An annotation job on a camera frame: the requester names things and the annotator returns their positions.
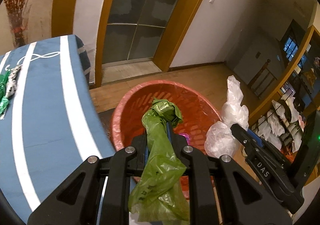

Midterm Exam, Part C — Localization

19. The red branch bouquet in vase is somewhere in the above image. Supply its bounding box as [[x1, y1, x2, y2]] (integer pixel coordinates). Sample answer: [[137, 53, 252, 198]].
[[3, 0, 48, 48]]

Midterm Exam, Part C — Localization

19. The green plastic bag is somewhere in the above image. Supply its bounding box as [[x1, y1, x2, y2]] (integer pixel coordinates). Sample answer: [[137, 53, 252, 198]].
[[129, 99, 190, 224]]

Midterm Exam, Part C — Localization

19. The clear white plastic bag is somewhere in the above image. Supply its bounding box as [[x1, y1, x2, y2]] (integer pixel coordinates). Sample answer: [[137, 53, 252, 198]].
[[204, 75, 249, 158]]

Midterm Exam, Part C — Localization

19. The glass door with wooden frame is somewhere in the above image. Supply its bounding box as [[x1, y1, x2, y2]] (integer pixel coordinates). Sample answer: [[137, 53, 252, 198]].
[[94, 0, 203, 87]]

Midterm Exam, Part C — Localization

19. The red plastic trash basket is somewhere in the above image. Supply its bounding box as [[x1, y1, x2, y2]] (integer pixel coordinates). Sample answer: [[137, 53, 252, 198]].
[[110, 79, 223, 200]]

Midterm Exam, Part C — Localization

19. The shelf with white items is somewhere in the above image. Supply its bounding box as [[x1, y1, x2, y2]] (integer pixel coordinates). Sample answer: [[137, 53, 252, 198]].
[[251, 88, 305, 156]]

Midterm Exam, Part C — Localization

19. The green white foil wrapper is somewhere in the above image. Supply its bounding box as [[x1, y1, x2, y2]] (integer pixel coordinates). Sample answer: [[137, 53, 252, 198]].
[[1, 65, 22, 120]]

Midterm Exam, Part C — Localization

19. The blue white striped tablecloth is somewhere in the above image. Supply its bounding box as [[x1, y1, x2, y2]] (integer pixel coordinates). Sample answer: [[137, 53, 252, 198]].
[[1, 35, 114, 224]]

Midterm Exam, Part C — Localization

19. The wooden chair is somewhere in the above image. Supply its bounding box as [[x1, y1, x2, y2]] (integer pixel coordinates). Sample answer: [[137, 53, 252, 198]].
[[247, 59, 277, 98]]

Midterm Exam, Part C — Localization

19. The pink plastic bag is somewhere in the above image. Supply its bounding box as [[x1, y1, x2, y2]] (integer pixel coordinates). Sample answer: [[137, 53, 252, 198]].
[[180, 133, 190, 143]]

